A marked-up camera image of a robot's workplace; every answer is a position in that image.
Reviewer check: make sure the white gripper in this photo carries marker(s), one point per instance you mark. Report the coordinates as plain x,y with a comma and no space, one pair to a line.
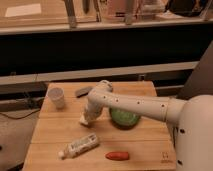
92,111

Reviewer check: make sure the white sponge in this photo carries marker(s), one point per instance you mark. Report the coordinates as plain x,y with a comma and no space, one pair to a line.
83,121

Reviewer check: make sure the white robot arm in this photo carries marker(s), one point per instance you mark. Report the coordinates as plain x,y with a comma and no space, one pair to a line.
193,117

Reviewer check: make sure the green ceramic bowl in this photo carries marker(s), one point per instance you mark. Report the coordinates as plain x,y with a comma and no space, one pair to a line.
123,118

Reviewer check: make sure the dark grey eraser block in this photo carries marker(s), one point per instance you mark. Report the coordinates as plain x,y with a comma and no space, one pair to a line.
83,91

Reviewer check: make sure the white plastic bottle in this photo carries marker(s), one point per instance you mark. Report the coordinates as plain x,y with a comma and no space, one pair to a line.
79,146

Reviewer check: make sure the white paper cup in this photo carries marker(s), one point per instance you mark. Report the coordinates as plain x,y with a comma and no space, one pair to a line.
56,95

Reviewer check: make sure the grey metal post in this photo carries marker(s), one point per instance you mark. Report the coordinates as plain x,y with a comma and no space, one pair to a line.
70,13

